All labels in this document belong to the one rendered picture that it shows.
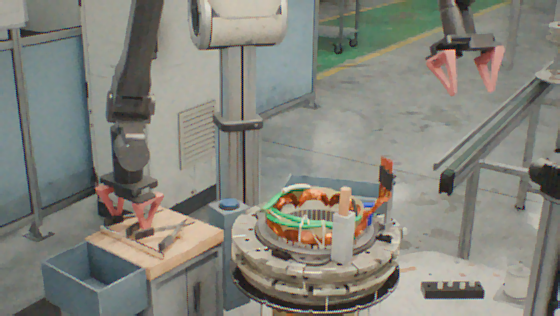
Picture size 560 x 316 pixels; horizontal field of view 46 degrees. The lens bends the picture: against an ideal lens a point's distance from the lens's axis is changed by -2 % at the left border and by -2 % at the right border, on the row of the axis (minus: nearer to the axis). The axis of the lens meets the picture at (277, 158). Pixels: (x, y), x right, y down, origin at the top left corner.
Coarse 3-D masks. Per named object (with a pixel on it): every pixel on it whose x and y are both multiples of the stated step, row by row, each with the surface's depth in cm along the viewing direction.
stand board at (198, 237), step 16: (160, 208) 142; (128, 224) 135; (160, 224) 135; (192, 224) 135; (96, 240) 128; (112, 240) 128; (144, 240) 128; (160, 240) 129; (176, 240) 129; (192, 240) 129; (208, 240) 130; (128, 256) 122; (144, 256) 123; (176, 256) 123; (192, 256) 127; (160, 272) 121
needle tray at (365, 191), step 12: (288, 180) 159; (300, 180) 162; (312, 180) 161; (324, 180) 160; (336, 180) 159; (348, 180) 159; (360, 180) 158; (360, 192) 159; (372, 192) 158; (384, 204) 147
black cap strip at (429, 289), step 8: (424, 288) 163; (432, 288) 162; (448, 288) 162; (456, 288) 163; (464, 288) 163; (472, 288) 163; (480, 288) 163; (424, 296) 162; (432, 296) 162; (440, 296) 162; (448, 296) 162; (456, 296) 162; (464, 296) 162; (472, 296) 162; (480, 296) 162
